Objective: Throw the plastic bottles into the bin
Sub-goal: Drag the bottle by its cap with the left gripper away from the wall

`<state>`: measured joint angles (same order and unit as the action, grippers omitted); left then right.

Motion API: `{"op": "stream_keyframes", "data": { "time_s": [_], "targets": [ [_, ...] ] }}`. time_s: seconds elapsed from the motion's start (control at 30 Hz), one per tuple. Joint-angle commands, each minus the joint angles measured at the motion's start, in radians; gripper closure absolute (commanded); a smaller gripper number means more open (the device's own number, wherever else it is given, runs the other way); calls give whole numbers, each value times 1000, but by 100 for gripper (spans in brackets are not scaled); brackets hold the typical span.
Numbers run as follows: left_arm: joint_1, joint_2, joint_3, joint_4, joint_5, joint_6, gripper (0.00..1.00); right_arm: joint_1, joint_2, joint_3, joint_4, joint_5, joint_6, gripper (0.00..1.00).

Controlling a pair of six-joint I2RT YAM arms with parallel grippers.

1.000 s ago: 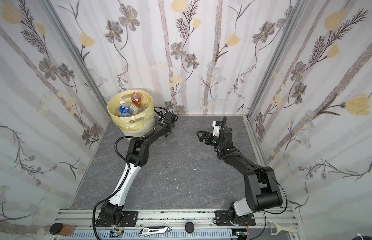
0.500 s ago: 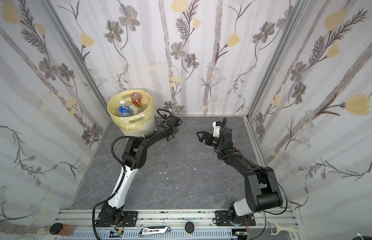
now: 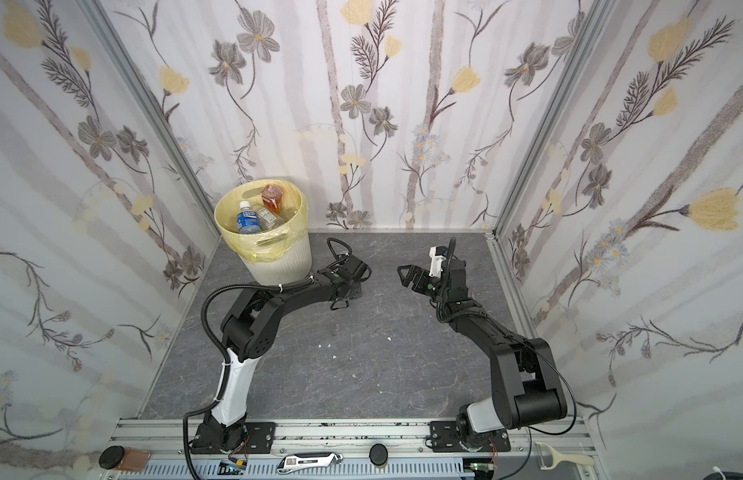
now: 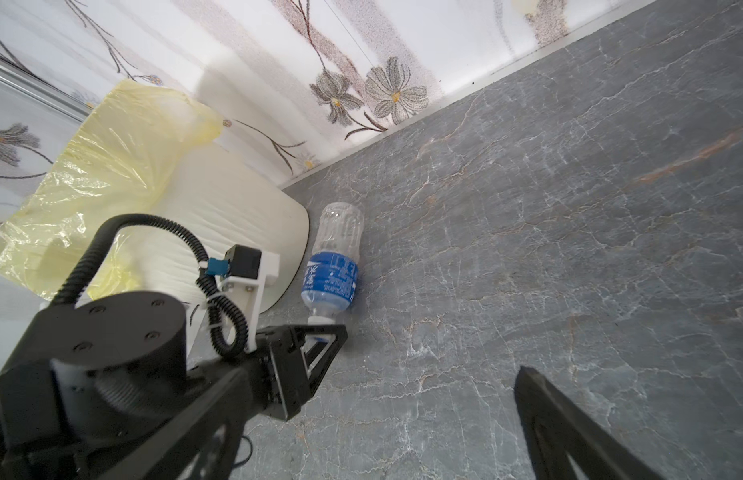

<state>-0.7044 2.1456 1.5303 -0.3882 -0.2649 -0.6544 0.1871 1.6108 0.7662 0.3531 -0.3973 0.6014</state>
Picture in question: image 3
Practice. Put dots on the black round knob left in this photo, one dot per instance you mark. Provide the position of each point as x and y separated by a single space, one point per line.
112 457

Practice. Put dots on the black round knob centre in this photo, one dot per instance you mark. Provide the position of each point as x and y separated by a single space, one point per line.
379 455

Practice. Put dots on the white peeler tool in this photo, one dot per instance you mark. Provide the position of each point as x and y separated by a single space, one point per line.
549 458

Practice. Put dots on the aluminium mounting rail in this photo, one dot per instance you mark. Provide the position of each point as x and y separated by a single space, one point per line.
419 448

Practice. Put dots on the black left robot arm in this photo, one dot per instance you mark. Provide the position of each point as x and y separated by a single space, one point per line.
249 330

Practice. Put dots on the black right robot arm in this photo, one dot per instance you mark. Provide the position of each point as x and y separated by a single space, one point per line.
526 388

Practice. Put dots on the red orange tea bottle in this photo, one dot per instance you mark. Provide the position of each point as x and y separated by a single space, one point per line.
272 197

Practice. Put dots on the white bin with yellow liner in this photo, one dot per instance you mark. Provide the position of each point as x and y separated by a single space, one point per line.
280 255

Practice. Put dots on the black round knob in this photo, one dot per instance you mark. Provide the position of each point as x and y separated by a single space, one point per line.
112 457
379 455

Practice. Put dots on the clear bottle blue label top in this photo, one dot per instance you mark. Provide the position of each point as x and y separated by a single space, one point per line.
248 220

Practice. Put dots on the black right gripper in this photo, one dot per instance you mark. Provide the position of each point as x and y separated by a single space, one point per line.
427 281

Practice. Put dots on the silver adjustable wrench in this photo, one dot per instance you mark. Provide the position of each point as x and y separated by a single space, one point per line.
302 461

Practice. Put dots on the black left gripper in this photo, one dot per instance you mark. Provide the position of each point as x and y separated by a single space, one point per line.
353 274

